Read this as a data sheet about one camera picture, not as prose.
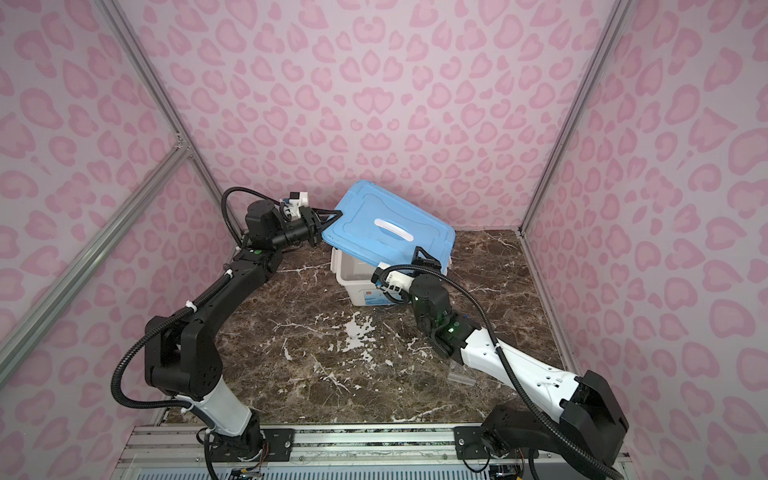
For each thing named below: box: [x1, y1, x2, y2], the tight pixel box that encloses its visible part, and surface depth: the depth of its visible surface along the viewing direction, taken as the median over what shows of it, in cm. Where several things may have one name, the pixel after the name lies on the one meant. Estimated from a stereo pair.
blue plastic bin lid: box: [322, 180, 456, 275], surface depth 82 cm
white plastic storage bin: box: [330, 247, 393, 307], surface depth 93 cm
